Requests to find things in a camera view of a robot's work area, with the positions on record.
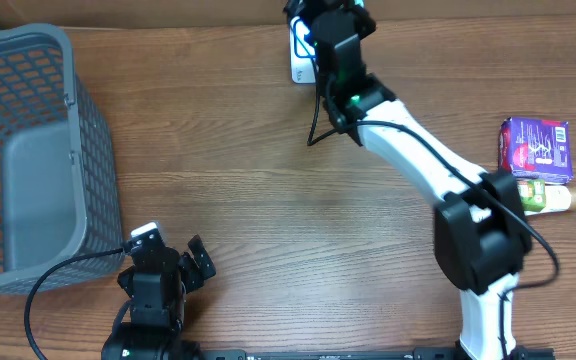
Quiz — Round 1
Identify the purple red tissue pack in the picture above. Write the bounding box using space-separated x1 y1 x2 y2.
498 117 574 185

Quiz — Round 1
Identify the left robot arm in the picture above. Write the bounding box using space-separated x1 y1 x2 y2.
101 233 216 360

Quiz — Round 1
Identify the grey plastic mesh basket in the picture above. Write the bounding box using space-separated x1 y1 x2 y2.
0 24 123 295

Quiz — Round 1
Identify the white floral cream tube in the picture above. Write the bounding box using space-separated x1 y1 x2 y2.
524 185 576 216

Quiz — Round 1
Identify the green yellow juice carton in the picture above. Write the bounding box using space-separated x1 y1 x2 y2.
517 179 546 212

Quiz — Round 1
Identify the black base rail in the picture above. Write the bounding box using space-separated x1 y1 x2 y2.
197 347 555 360

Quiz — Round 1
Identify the white barcode scanner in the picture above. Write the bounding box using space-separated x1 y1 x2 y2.
289 16 316 84

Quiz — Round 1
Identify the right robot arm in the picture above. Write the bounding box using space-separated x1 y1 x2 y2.
283 0 560 359

